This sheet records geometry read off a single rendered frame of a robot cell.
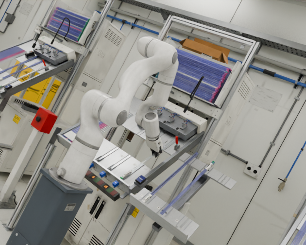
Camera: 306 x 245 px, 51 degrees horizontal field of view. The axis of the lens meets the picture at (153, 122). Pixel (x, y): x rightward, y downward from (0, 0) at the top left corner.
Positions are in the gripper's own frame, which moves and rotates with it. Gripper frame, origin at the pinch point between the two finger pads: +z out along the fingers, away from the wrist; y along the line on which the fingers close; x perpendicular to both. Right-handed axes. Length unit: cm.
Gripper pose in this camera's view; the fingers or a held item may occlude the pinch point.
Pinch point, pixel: (155, 153)
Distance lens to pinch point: 201.6
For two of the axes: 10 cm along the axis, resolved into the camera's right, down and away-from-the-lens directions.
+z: 0.9, 7.2, 6.9
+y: -7.4, -4.1, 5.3
